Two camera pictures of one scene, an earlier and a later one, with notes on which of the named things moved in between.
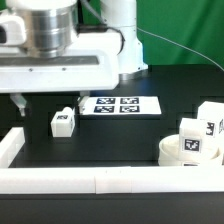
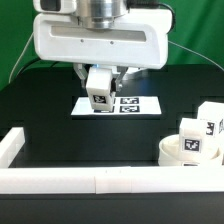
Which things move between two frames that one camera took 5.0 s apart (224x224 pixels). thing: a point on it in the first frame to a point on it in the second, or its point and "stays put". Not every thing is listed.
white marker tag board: (120, 105) stays put
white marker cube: (62, 122) to (99, 88)
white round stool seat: (169, 152) stays put
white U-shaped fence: (99, 180) stays put
